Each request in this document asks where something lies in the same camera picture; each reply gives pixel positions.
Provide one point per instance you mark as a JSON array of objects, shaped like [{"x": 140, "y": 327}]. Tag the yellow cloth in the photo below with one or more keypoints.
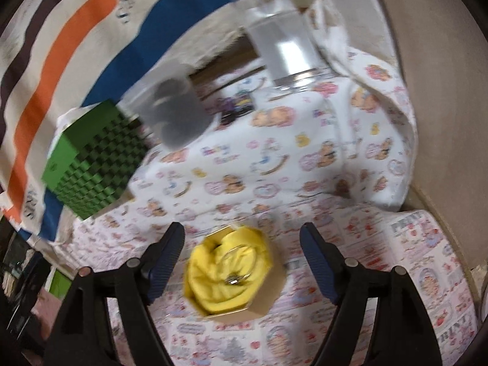
[
  {"x": 213, "y": 274},
  {"x": 267, "y": 298}
]

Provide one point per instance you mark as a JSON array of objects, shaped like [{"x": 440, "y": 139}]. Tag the purple foil wrapper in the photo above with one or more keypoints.
[{"x": 238, "y": 103}]

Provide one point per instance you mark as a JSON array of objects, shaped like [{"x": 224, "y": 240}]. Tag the translucent plastic container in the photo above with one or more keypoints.
[{"x": 171, "y": 110}]

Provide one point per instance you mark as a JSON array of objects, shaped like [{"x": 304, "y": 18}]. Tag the green checkered box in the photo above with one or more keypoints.
[{"x": 87, "y": 167}]

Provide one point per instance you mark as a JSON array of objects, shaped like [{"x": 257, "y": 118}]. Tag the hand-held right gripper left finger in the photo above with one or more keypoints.
[{"x": 164, "y": 265}]

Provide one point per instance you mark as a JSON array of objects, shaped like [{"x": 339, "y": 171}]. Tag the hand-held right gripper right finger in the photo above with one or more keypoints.
[{"x": 318, "y": 265}]

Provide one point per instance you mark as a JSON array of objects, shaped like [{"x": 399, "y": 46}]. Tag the clear spray bottle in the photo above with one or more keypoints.
[{"x": 282, "y": 45}]

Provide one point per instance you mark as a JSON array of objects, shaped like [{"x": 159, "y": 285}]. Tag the printed tablecloth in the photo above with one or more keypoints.
[{"x": 267, "y": 160}]

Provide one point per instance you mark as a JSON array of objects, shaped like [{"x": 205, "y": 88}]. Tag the thin silver bangle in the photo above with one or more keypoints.
[{"x": 249, "y": 265}]

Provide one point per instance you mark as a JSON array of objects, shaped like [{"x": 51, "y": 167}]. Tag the dark furniture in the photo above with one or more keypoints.
[{"x": 23, "y": 293}]

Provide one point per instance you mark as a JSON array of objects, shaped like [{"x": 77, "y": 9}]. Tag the striped beige cloth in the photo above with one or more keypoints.
[{"x": 68, "y": 45}]

